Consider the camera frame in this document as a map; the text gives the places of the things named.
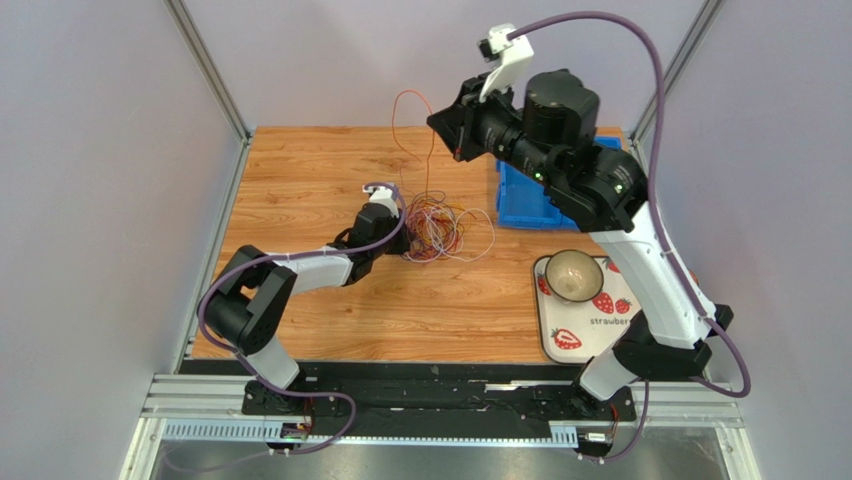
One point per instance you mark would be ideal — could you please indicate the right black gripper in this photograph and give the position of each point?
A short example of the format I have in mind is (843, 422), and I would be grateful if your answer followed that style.
(460, 123)

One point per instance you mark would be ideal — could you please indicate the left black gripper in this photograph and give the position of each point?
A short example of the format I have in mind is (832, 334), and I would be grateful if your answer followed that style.
(404, 242)

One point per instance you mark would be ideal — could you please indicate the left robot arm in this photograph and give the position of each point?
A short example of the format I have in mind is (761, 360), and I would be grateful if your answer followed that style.
(244, 306)

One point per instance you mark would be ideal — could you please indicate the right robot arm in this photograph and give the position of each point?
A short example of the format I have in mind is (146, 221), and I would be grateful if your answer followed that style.
(667, 339)

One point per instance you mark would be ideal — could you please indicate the blue plastic bin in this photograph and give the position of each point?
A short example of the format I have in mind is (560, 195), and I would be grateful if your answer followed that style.
(526, 200)

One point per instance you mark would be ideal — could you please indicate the beige bowl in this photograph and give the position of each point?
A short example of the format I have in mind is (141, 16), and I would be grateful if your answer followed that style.
(574, 276)

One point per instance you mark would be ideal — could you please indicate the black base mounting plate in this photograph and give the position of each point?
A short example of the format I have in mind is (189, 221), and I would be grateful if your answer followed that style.
(442, 400)

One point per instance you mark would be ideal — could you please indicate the strawberry print tray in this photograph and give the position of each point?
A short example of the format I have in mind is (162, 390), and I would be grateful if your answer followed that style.
(572, 333)

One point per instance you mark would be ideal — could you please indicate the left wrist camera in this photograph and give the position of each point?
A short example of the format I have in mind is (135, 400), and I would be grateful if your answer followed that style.
(385, 195)

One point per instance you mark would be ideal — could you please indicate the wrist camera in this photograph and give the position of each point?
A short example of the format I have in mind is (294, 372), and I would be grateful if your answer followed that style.
(510, 55)
(385, 195)

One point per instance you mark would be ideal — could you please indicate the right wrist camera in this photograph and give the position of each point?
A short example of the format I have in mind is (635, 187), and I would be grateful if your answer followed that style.
(510, 55)

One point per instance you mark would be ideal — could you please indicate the right aluminium corner post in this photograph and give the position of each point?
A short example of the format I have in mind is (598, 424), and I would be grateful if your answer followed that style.
(687, 48)

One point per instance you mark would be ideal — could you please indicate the aluminium corner post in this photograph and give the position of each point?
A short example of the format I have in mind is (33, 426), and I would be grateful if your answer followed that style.
(687, 48)
(194, 40)

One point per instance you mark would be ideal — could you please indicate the left aluminium corner post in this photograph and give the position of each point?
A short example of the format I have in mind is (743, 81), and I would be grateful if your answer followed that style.
(194, 40)

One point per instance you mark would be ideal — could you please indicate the aluminium frame rail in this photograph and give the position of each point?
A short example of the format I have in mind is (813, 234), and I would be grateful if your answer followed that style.
(202, 407)

